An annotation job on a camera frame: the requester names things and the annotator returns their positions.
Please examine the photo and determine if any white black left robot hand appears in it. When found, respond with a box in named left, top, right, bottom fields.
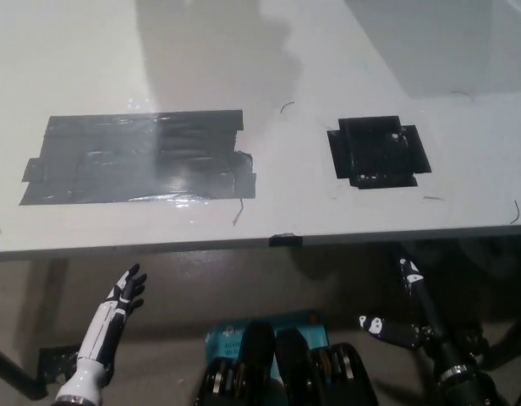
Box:
left=56, top=263, right=149, bottom=399

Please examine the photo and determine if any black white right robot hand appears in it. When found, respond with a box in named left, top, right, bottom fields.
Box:
left=356, top=256, right=463, bottom=376

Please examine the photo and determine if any black stand leg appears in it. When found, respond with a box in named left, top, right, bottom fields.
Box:
left=482, top=310, right=521, bottom=376

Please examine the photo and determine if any black metal bar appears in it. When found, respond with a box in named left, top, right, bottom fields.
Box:
left=0, top=341, right=48, bottom=401

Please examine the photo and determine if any black tape square patch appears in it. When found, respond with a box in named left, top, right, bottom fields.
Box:
left=326, top=113, right=433, bottom=190

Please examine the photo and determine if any clear tape piece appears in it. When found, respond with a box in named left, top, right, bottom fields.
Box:
left=123, top=93, right=154, bottom=107

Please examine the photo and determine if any grey duct tape patch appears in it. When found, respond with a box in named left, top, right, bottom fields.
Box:
left=18, top=109, right=257, bottom=207

